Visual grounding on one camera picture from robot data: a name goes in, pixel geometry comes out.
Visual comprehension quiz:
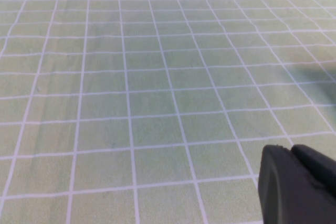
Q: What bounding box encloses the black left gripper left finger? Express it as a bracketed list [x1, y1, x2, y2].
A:
[258, 144, 336, 224]

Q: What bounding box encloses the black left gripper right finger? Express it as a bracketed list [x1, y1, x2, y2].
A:
[291, 144, 336, 198]

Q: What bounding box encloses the green white checked tablecloth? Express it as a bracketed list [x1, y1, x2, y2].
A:
[0, 0, 336, 224]

